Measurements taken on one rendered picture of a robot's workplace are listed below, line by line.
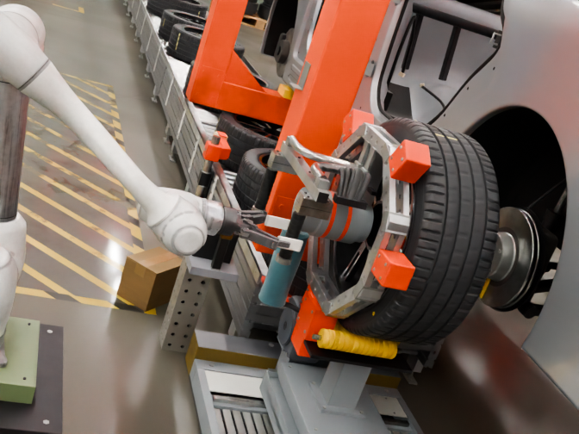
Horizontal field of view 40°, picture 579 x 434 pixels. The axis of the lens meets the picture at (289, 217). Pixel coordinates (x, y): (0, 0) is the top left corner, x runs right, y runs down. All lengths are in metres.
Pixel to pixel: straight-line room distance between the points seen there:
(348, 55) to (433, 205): 0.72
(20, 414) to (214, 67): 2.84
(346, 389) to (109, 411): 0.76
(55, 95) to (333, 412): 1.33
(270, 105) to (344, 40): 2.09
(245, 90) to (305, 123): 1.98
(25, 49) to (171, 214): 0.49
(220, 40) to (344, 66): 1.96
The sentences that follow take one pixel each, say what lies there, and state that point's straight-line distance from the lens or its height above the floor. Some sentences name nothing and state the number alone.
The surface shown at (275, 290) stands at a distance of 2.51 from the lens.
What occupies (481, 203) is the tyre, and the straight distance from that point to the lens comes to 2.22.
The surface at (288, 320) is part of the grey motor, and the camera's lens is 2.81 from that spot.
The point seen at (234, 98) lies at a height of 0.60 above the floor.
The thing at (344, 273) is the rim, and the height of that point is 0.64.
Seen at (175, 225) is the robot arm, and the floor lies 0.88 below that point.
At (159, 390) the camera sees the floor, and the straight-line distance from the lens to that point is 2.86.
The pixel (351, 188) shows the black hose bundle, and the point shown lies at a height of 1.00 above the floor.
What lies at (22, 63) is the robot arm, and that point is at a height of 1.11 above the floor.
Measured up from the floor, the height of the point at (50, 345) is 0.30.
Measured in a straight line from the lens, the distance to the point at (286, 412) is 2.70.
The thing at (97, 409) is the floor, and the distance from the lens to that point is 2.70.
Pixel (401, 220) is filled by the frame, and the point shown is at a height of 0.97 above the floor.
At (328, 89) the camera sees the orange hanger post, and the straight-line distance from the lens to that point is 2.65.
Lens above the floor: 1.56
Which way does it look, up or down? 19 degrees down
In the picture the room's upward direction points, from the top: 19 degrees clockwise
